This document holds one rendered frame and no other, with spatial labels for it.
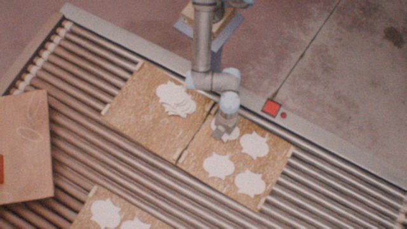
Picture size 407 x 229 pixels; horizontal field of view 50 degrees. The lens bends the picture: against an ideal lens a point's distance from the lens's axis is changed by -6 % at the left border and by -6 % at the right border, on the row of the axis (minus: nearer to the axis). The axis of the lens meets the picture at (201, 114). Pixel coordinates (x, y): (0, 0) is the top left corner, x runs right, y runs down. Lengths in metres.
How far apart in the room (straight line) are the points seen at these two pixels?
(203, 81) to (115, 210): 0.66
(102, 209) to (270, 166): 0.76
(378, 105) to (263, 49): 0.93
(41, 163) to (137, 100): 0.53
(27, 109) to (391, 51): 2.65
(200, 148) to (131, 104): 0.38
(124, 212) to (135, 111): 0.47
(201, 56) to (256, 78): 1.48
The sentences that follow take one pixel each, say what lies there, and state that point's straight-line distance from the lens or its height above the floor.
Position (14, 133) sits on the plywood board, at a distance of 2.12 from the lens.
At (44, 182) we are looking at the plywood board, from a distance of 2.01.
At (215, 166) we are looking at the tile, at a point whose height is 0.95.
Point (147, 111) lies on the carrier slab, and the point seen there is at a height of 0.94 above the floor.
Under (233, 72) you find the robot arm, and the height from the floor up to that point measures 1.24.
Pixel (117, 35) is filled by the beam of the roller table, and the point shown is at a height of 0.92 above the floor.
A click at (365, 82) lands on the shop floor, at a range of 3.46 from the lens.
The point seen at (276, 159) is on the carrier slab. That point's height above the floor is 0.94.
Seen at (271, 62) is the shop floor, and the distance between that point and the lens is 3.34.
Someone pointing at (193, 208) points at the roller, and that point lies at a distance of 2.01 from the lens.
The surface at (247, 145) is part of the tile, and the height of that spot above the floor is 0.95.
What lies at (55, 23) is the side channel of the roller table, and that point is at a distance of 2.44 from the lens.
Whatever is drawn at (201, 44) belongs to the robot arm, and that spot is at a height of 1.34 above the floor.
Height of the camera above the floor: 2.90
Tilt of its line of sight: 68 degrees down
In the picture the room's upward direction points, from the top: 2 degrees clockwise
